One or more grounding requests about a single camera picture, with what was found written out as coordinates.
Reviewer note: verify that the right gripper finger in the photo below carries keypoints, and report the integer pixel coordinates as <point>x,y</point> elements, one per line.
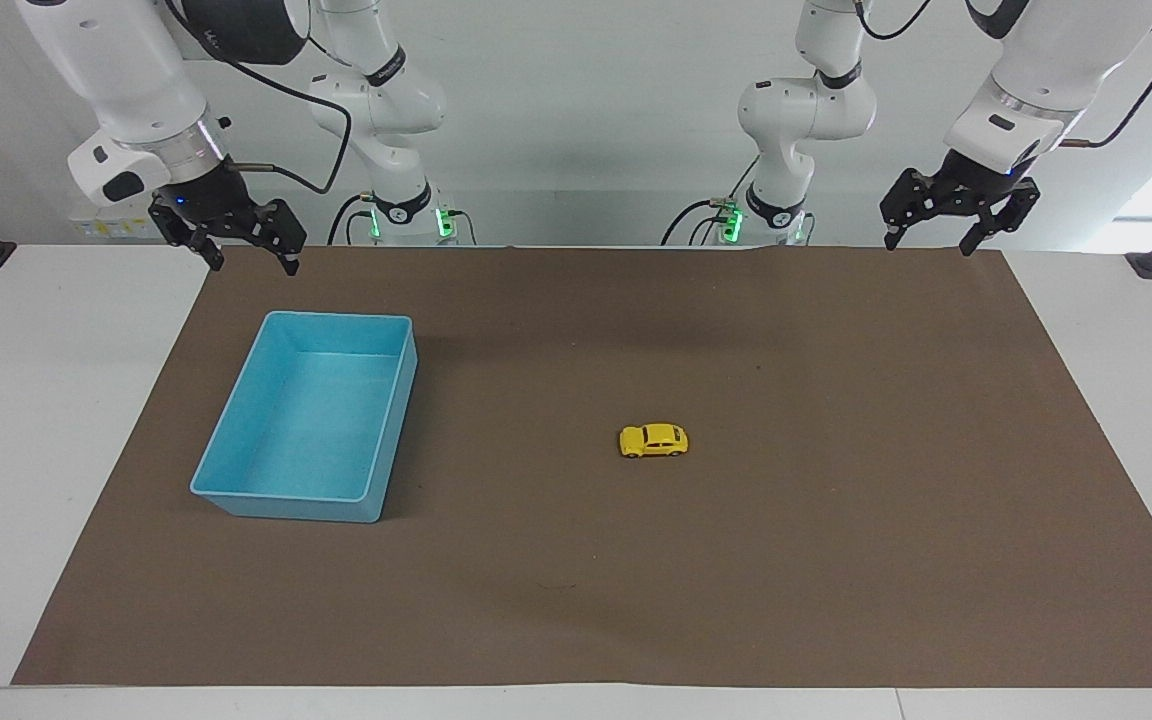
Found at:
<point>194,238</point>
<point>276,228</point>

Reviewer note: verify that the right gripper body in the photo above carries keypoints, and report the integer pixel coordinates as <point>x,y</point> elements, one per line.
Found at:
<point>206,192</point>

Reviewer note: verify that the yellow toy beetle car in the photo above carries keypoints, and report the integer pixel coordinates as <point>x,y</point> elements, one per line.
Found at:
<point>654,441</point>

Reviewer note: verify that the light blue plastic bin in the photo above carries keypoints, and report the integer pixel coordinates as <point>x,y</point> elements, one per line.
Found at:
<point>306,420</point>

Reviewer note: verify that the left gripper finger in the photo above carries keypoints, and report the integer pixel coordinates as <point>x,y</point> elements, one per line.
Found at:
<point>1006,210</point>
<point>908,200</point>

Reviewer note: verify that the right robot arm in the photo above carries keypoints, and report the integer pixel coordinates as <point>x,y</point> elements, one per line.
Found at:
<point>126,70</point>

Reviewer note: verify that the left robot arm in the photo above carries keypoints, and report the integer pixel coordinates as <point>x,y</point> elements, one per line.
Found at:
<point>1026,70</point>

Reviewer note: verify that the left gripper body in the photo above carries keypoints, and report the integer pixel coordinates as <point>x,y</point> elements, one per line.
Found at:
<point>981,180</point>

